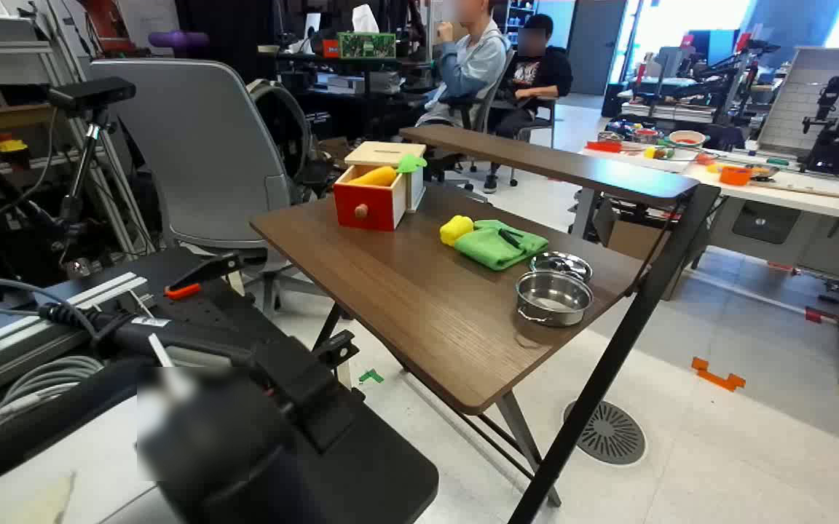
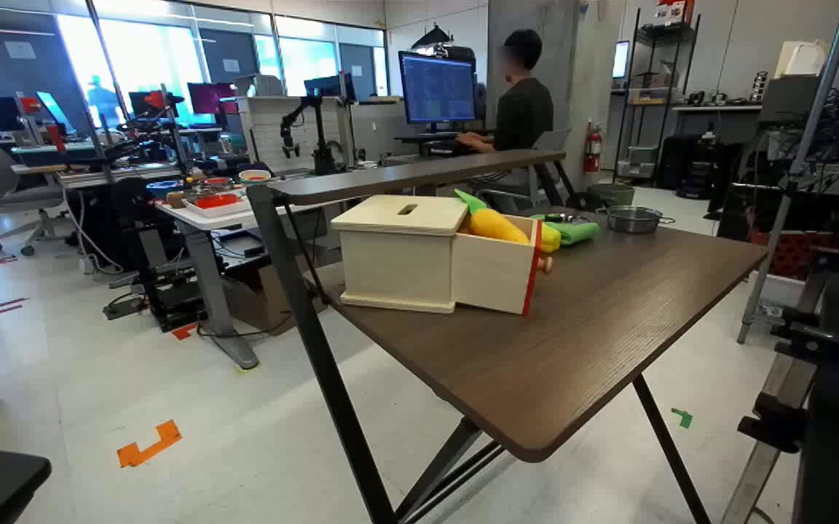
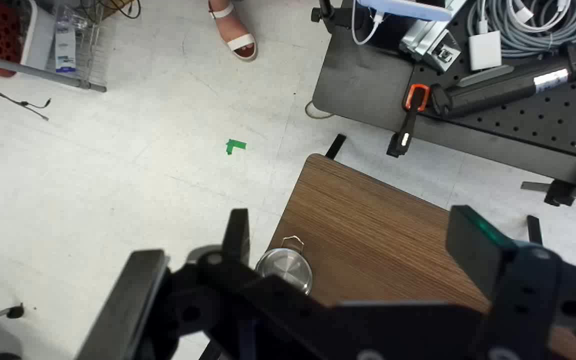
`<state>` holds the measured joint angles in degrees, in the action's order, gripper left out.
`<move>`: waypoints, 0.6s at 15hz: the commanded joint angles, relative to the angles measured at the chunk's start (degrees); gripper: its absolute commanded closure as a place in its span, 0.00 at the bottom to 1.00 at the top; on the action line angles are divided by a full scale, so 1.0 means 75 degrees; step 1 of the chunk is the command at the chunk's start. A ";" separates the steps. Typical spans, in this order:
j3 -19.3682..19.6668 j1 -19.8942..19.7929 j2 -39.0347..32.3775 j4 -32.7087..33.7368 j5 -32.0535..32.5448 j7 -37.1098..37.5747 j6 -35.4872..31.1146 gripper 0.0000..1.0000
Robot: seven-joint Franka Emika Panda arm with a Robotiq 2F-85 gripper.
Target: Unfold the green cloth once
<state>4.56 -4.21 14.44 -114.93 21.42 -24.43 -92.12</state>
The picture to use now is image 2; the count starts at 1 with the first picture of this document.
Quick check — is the cream wooden box with slot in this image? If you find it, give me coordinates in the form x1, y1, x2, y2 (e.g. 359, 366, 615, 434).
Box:
330, 193, 471, 318

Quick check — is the wooden drawer with orange edge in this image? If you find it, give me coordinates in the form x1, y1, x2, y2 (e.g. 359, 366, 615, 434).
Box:
451, 213, 544, 319

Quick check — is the brown cardboard box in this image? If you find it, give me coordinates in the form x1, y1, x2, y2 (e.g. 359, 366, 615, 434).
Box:
225, 260, 298, 335

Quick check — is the computer monitor with blue screen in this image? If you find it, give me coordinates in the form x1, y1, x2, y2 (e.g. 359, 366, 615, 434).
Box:
397, 49, 480, 132

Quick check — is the person in dark shirt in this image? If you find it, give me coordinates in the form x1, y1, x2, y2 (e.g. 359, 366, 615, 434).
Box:
454, 25, 556, 158

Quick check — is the red fire extinguisher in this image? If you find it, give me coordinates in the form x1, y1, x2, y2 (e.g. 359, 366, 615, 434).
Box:
579, 116, 607, 177

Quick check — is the white desk with grey legs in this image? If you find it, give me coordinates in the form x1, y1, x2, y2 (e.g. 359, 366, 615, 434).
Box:
152, 185, 291, 373

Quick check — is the red tray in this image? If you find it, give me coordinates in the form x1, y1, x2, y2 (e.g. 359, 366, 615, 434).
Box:
190, 190, 247, 213

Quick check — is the small steel pot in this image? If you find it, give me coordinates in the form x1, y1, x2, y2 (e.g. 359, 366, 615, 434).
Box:
602, 203, 668, 235

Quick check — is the metal shelf rack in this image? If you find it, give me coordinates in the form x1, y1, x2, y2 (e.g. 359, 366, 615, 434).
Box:
613, 3, 704, 184

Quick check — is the orange floor tape marker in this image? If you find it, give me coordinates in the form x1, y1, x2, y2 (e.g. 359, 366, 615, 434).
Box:
114, 415, 187, 471

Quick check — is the red crate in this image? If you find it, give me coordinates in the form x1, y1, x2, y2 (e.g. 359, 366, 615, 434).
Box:
767, 229, 822, 283

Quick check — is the grey metal tripod pole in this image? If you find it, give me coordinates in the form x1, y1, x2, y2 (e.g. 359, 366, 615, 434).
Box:
736, 0, 839, 346

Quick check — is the white box on shelf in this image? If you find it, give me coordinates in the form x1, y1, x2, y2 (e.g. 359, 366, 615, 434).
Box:
771, 37, 831, 82

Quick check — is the black metal table frame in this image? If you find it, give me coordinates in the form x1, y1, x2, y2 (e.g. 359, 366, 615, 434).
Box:
244, 146, 714, 524

